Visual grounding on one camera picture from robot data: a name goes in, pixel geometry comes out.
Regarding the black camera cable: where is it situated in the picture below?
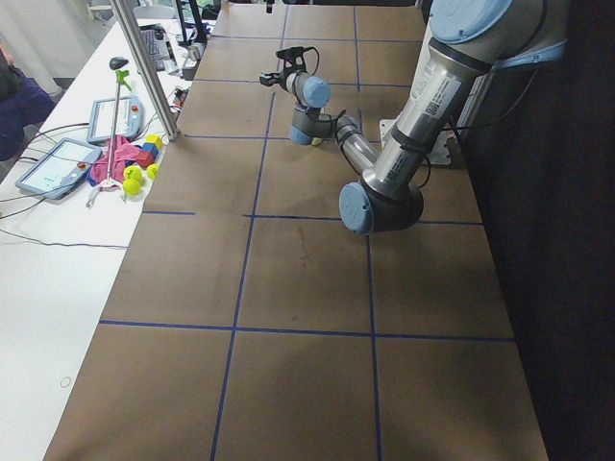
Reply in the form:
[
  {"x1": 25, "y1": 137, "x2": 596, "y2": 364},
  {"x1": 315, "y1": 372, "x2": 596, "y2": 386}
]
[{"x1": 287, "y1": 45, "x2": 348, "y2": 140}]

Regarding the aluminium frame post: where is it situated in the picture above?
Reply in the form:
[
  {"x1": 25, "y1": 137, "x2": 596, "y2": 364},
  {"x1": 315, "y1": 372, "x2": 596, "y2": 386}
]
[{"x1": 110, "y1": 0, "x2": 180, "y2": 142}]

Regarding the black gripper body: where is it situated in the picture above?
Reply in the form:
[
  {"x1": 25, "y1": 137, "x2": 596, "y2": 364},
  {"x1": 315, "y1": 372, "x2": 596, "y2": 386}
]
[{"x1": 277, "y1": 70, "x2": 301, "y2": 91}]

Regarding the blue cube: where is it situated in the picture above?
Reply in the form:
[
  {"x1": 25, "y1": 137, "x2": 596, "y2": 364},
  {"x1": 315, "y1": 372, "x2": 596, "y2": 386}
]
[{"x1": 139, "y1": 142, "x2": 160, "y2": 159}]

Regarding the spare tennis ball three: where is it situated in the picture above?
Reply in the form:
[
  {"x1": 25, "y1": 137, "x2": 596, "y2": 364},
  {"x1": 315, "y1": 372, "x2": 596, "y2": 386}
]
[{"x1": 146, "y1": 163, "x2": 160, "y2": 181}]

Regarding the black keyboard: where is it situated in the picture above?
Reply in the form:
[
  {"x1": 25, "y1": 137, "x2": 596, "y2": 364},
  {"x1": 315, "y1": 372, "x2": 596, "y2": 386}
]
[{"x1": 140, "y1": 29, "x2": 164, "y2": 71}]

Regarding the pink cloth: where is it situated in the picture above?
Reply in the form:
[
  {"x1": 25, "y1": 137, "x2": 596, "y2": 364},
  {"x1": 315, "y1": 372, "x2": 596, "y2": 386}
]
[{"x1": 86, "y1": 135, "x2": 140, "y2": 186}]

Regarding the spare tennis ball two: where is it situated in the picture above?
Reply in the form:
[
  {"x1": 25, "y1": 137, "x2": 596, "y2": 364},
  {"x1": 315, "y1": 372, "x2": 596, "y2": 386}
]
[{"x1": 123, "y1": 164, "x2": 144, "y2": 184}]

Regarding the yellow cube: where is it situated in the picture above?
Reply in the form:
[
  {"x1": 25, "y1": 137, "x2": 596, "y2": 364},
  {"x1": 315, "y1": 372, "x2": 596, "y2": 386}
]
[{"x1": 143, "y1": 134, "x2": 164, "y2": 153}]

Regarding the near teach pendant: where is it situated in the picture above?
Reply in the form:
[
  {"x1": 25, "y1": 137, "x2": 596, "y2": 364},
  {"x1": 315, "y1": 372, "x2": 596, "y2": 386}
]
[{"x1": 14, "y1": 138, "x2": 102, "y2": 200}]

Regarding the red cube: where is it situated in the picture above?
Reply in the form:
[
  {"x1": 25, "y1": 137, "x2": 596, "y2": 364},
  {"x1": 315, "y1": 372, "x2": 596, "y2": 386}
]
[{"x1": 135, "y1": 150, "x2": 155, "y2": 169}]

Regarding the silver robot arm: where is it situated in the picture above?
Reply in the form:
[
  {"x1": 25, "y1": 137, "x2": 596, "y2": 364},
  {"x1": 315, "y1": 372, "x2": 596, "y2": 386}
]
[{"x1": 259, "y1": 1, "x2": 569, "y2": 234}]

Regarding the teach pendant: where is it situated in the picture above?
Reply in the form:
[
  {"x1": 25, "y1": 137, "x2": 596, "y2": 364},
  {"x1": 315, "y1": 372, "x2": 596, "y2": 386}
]
[
  {"x1": 86, "y1": 96, "x2": 144, "y2": 144},
  {"x1": 14, "y1": 138, "x2": 102, "y2": 200}
]

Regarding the far teach pendant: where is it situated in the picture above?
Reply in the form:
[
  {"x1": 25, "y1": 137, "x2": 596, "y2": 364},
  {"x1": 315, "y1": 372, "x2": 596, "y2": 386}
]
[{"x1": 86, "y1": 96, "x2": 144, "y2": 144}]

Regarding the grabber reacher tool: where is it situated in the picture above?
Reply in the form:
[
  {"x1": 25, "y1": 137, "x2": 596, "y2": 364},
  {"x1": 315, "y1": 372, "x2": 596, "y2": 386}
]
[{"x1": 86, "y1": 68, "x2": 130, "y2": 209}]

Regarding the spare tennis ball one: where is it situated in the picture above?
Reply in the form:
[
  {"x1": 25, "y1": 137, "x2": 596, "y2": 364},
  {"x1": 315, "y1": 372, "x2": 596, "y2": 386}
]
[{"x1": 122, "y1": 179, "x2": 141, "y2": 197}]

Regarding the black computer mouse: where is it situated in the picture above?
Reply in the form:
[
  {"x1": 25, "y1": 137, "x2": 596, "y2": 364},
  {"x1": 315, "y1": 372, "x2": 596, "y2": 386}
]
[{"x1": 109, "y1": 57, "x2": 129, "y2": 70}]

